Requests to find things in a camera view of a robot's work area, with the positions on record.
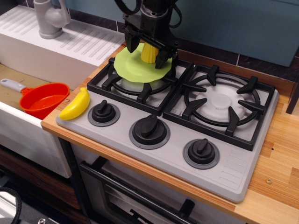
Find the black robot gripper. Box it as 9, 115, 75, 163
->
123, 5, 179, 69

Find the yellow toy corn cob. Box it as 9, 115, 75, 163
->
141, 43, 159, 64

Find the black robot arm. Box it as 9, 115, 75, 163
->
123, 0, 178, 69

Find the light green plastic plate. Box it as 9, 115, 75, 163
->
114, 43, 172, 83

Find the black left burner grate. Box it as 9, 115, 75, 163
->
87, 57, 194, 116

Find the black burner grate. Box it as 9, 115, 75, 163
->
163, 64, 279, 151
87, 57, 194, 116

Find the white toy sink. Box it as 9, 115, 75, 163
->
0, 5, 124, 178

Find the black left stove knob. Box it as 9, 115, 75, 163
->
88, 100, 121, 127

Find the black stove knob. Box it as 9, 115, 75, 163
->
183, 139, 220, 170
88, 100, 121, 127
129, 115, 171, 150

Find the black middle stove knob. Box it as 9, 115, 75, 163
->
129, 115, 171, 150

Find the yellow toy banana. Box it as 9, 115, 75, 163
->
58, 88, 90, 120

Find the grey toy faucet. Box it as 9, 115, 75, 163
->
33, 0, 71, 39

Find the grey toy stove top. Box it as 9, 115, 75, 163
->
56, 59, 279, 203

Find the black right burner grate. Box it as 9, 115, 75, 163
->
163, 64, 279, 151

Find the black right stove knob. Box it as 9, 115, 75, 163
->
183, 139, 220, 170

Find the toy oven door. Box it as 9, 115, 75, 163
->
78, 155, 199, 224

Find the orange toy pot grey handle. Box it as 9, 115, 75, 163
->
0, 78, 70, 120

